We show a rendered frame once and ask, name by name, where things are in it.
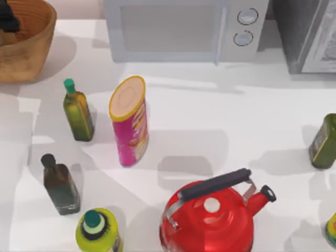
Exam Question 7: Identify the pink chips can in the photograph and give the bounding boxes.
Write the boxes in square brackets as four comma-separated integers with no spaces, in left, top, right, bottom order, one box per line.
[109,75,150,167]

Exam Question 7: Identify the green-capped olive oil bottle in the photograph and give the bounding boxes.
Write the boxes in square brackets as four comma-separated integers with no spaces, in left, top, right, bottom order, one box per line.
[62,78,95,142]

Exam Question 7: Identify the pale microwave oven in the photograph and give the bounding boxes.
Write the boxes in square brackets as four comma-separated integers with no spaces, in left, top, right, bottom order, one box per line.
[102,0,270,67]

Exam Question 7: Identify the red kettle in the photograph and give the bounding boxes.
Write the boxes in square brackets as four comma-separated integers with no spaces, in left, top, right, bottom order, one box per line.
[159,168,277,252]

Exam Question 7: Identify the microwave knob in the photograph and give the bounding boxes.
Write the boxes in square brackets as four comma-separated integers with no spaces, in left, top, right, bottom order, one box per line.
[233,29,255,47]
[237,7,259,26]

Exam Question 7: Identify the black-capped dark oil bottle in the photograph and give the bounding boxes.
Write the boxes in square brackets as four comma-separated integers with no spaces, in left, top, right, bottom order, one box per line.
[40,153,81,216]

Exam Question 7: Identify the yellow-green bottle with green cap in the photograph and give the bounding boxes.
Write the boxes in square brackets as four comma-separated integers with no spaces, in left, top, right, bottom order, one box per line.
[75,207,123,252]

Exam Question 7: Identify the dark green square bottle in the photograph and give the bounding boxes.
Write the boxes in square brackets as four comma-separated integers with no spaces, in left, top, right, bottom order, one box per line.
[308,113,336,169]

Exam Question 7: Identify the wooden basket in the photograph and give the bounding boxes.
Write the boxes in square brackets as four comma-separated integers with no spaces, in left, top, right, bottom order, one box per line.
[0,0,58,84]

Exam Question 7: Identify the black object in basket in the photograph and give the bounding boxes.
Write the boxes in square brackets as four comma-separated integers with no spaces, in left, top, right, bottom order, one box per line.
[0,0,22,34]

